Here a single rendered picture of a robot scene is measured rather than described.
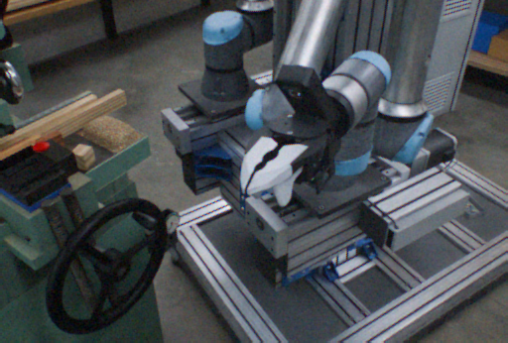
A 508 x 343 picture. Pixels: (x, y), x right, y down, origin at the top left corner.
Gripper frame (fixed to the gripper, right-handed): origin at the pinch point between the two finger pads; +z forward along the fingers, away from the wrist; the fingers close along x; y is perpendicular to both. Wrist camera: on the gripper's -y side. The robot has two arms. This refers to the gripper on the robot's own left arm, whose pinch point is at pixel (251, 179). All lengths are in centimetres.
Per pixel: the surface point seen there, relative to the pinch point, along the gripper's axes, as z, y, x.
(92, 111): -35, 22, 71
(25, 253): 2, 30, 53
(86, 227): -3.7, 23.9, 40.1
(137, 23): -249, 86, 276
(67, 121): -28, 21, 72
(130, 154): -31, 29, 57
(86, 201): -11, 26, 49
